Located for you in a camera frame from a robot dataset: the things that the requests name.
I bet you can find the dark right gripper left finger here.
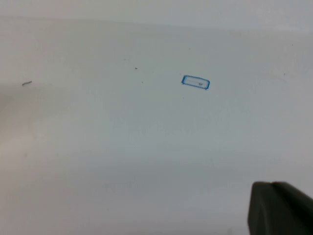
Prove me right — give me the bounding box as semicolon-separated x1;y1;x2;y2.
247;181;294;235

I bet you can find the blue-bordered white sticker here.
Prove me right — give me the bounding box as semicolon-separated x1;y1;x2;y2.
181;74;211;91

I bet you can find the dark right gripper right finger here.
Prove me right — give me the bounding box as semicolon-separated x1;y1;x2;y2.
270;181;313;235

